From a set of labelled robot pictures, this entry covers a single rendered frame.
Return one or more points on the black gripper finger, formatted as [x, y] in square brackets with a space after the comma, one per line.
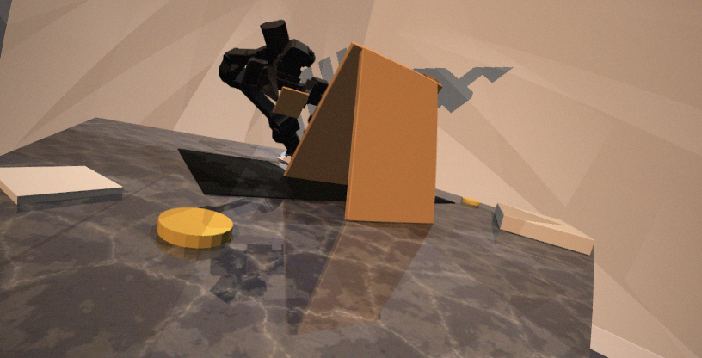
[310, 88]
[267, 83]

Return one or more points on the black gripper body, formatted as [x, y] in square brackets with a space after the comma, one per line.
[286, 77]

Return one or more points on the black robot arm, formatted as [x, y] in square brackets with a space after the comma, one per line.
[278, 49]

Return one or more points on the orange letter tile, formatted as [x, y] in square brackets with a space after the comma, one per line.
[290, 102]

